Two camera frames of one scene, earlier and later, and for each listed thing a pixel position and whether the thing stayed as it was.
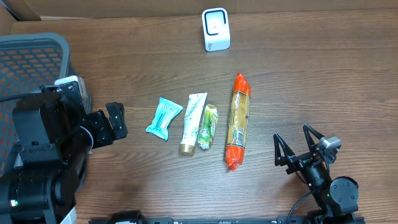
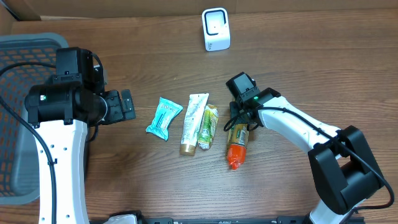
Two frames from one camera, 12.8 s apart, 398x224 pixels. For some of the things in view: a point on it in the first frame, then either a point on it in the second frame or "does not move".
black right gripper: [300, 159] -> [238, 117]
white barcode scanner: [216, 27] does not move
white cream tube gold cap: [194, 109] does not move
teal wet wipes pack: [165, 112] does not move
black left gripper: [98, 119] -> [119, 112]
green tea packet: [209, 122] does not move
